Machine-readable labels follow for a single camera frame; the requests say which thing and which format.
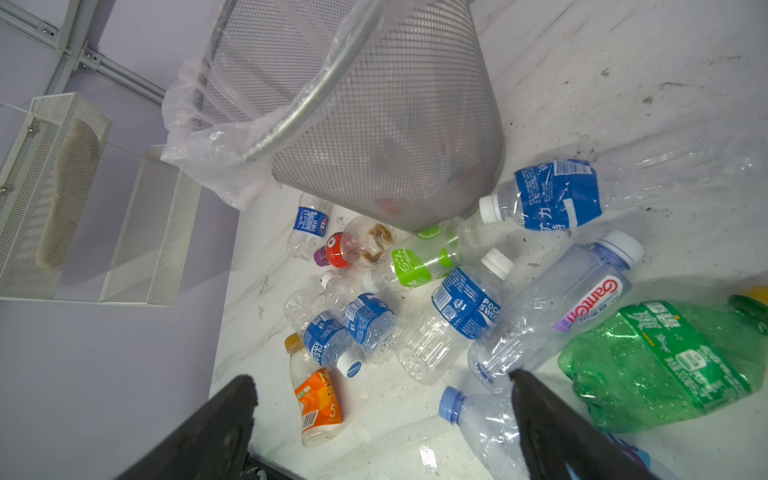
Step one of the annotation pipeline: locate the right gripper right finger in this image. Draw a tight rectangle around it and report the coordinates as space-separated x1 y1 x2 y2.
509 369 654 479

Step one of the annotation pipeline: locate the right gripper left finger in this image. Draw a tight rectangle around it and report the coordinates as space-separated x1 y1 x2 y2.
119 375 258 479

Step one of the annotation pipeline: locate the large crushed blue-cap bottle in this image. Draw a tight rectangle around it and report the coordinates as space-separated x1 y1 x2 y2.
438 386 682 479

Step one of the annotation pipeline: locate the orange label yellow-cap bottle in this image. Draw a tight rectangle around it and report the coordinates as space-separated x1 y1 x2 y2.
284 333 345 448

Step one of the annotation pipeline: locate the green crushed plastic bottle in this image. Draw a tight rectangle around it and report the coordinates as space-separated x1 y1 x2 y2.
558 286 767 433

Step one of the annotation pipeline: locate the blue label bottle by bin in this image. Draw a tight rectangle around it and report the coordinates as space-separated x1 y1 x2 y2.
478 131 767 231

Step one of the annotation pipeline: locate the grey mesh waste bin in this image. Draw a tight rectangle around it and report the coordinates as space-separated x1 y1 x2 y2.
191 0 506 234

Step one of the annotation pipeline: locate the clear plastic bin liner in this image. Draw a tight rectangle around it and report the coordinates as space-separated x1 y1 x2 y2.
161 1 386 210

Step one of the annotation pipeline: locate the Ganten clear bottle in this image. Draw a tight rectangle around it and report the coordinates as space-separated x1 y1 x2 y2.
467 230 645 393

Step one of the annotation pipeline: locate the Pocari Sweat bottle centre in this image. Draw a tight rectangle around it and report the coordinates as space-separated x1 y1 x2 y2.
396 247 515 385

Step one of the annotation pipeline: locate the Pocari bottle left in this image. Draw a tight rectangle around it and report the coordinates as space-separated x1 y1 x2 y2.
284 286 364 379

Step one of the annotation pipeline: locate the white lower mesh shelf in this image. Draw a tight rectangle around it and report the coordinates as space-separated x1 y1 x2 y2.
99 145 202 307

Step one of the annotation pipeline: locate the white mesh shelf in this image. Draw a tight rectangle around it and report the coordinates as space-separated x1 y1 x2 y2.
99 145 202 307
1 93 112 301

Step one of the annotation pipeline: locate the Pocari bottle middle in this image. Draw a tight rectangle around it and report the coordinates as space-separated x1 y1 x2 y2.
320 271 402 365

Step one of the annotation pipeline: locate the green label clear bottle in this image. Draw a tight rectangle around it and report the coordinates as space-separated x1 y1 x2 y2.
361 217 479 293

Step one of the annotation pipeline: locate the small blue label bottle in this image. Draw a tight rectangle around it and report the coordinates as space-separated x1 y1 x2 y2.
286 193 333 260

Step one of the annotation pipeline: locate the red cap small bottle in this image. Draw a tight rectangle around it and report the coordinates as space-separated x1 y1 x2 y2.
313 216 394 269

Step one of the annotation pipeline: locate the beige cloth in shelf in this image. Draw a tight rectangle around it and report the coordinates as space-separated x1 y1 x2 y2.
36 119 101 270

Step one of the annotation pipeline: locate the white upper mesh shelf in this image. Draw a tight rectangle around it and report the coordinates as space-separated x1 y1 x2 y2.
1 93 112 301

